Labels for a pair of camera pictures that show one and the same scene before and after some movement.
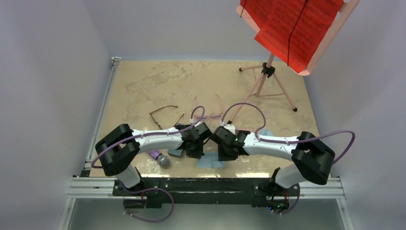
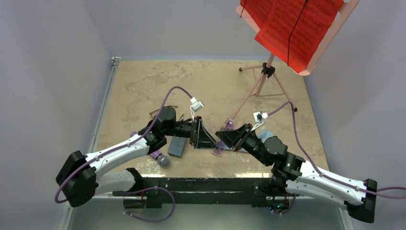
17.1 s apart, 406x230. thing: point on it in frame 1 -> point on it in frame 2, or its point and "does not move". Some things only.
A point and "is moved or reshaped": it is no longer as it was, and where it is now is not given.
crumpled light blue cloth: [266, 132] does not move
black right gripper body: [224, 155] -> [242, 139]
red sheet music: [291, 30] does not move
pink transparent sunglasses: [211, 116] is moved or reshaped
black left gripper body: [197, 151] -> [193, 134]
